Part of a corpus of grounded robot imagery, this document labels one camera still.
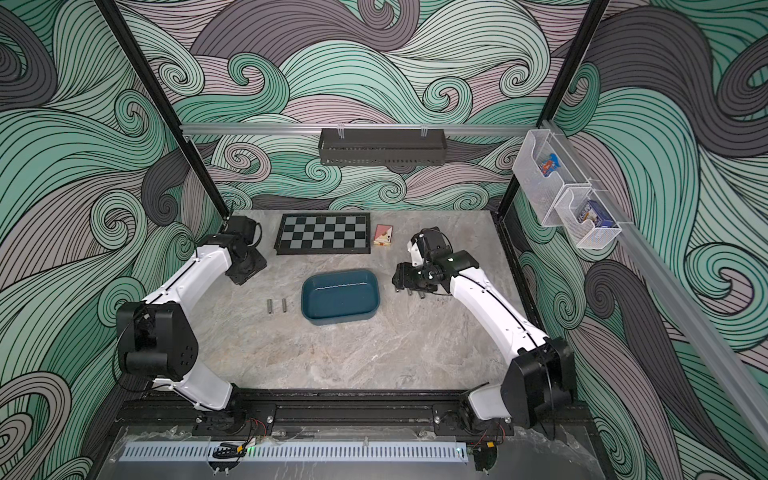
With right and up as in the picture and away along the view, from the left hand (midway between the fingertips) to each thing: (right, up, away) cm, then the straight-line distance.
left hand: (256, 265), depth 89 cm
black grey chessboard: (+16, +10, +22) cm, 29 cm away
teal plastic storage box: (+24, -11, +7) cm, 27 cm away
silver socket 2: (+7, -14, +6) cm, 16 cm away
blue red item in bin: (+86, +29, -5) cm, 91 cm away
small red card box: (+39, +9, +22) cm, 46 cm away
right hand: (+45, -4, -7) cm, 46 cm away
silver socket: (+2, -13, +6) cm, 15 cm away
